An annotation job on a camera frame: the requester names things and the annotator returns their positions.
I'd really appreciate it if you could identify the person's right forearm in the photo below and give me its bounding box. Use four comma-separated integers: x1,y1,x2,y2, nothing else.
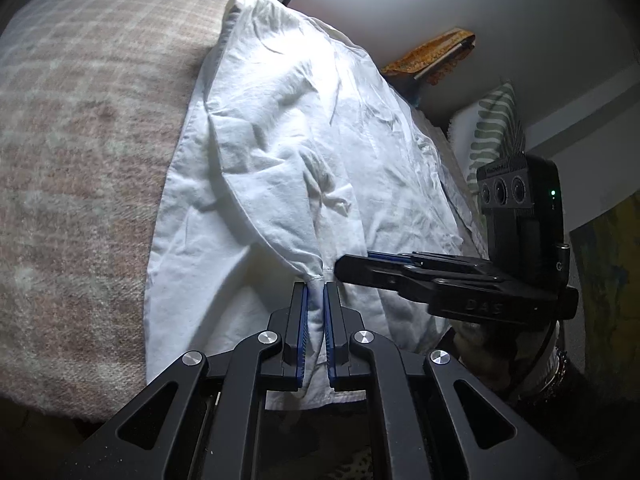
520,355,640,467

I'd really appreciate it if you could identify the person's right hand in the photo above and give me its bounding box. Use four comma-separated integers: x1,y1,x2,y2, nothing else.
447,322,533,397

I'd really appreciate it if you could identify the metal wrist bracelet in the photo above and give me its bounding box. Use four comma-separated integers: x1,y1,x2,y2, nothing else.
536,350,570,402

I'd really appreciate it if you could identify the beige plaid blanket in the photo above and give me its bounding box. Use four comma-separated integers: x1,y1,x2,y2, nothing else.
0,0,488,423

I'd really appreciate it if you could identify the white shirt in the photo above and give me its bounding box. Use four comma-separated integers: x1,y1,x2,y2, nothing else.
142,0,488,413

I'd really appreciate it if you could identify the yellow orange patterned cloth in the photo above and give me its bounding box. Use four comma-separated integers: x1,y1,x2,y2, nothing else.
381,27,476,86

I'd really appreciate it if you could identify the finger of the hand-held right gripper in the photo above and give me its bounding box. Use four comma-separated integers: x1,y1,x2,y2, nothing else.
334,255,441,306
367,250,493,277

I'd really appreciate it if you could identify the green striped pillow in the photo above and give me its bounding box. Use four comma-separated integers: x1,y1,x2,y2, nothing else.
447,80,526,191

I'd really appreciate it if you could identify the dark yellow printed cloth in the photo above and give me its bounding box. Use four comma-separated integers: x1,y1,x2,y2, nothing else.
572,195,640,378

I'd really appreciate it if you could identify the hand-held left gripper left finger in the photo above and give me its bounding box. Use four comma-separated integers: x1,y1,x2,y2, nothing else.
60,282,307,480

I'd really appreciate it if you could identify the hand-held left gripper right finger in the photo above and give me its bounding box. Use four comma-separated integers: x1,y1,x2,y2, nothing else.
324,282,576,480

